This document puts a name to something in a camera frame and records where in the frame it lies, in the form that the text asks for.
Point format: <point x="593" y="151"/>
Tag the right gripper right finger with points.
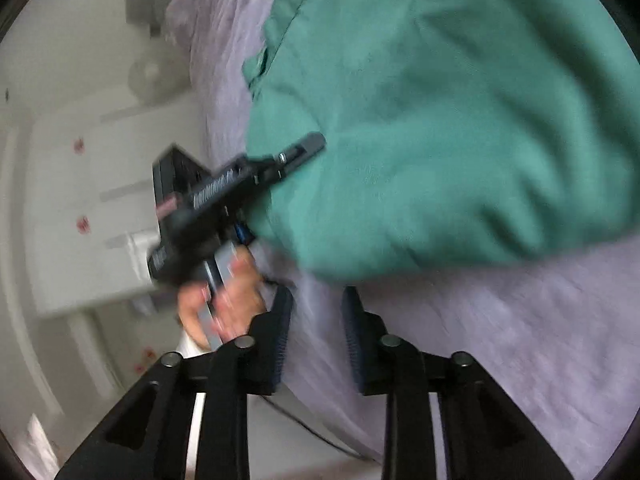
<point x="442" y="412"/>

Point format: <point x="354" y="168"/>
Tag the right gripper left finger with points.
<point x="146" y="434"/>

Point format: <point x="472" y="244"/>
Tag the green shirt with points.
<point x="457" y="131"/>

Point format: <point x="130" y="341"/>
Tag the person left hand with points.
<point x="235" y="305"/>

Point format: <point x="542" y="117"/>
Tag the white wardrobe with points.
<point x="85" y="192"/>

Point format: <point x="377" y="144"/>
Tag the grey embossed bedspread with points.
<point x="559" y="333"/>

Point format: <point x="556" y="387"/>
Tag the white fan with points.
<point x="158" y="76"/>

